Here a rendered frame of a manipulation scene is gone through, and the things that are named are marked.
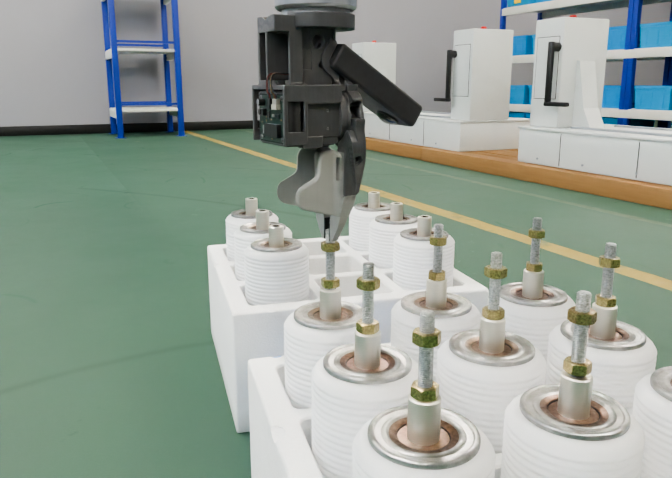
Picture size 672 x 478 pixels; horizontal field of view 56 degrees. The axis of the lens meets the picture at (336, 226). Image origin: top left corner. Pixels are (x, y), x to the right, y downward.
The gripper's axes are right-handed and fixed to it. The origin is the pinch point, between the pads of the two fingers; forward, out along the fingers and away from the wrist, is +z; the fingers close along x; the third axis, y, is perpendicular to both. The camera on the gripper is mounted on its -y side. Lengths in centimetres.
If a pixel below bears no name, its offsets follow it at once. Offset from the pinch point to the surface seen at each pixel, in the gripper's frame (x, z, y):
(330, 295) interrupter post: 1.0, 6.8, 1.2
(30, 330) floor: -81, 35, 24
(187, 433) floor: -27.2, 34.5, 8.5
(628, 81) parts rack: -324, -16, -496
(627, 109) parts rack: -322, 9, -496
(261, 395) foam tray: -0.6, 16.6, 8.3
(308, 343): 2.5, 10.6, 4.6
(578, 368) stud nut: 26.3, 5.6, -4.4
